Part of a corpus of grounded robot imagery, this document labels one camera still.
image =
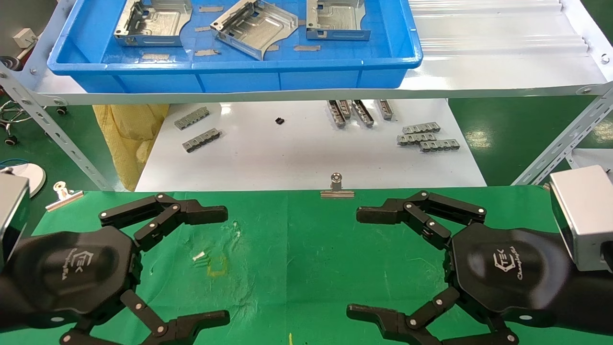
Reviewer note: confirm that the perforated metal rack upright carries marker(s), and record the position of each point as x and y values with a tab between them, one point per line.
48	124
565	139

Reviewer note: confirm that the office chair wheel base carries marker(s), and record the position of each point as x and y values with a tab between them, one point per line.
12	115

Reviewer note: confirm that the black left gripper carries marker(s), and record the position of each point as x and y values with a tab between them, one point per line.
72	273

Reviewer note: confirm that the yellow cloth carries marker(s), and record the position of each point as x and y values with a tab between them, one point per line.
124	139

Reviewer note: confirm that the blue plastic tray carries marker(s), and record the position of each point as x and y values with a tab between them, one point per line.
239	79

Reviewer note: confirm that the grey metal connector strip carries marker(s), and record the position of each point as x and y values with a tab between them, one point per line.
385	109
345	108
191	118
415	139
201	140
440	145
362	113
336	115
421	128

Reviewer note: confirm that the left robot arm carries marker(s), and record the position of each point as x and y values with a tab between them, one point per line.
5	306

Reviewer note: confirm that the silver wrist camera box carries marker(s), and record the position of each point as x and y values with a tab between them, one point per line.
9	215
584	215

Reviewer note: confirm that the black caster wheel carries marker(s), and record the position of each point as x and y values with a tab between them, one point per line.
8	63

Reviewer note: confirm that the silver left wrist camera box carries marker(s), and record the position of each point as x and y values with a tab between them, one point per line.
9	215

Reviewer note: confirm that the green table cloth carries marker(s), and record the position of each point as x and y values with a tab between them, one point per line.
297	249

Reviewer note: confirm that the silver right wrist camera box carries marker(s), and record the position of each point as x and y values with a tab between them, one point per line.
584	215

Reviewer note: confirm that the white metal shelf board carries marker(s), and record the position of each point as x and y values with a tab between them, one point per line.
479	72

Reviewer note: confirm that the small white scrap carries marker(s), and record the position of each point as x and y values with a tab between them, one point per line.
198	256

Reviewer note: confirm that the white round stand base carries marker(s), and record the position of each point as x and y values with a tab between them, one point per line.
33	177

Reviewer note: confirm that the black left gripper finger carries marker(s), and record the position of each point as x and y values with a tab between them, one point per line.
201	213

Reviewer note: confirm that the white wall socket box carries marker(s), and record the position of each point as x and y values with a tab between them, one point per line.
25	37

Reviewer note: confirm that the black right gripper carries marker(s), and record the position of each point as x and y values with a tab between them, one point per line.
507	268

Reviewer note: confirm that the bent sheet metal bracket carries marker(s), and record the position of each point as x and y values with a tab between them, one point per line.
254	31
158	24
335	19

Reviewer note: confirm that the white low board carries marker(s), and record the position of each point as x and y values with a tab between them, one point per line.
287	153

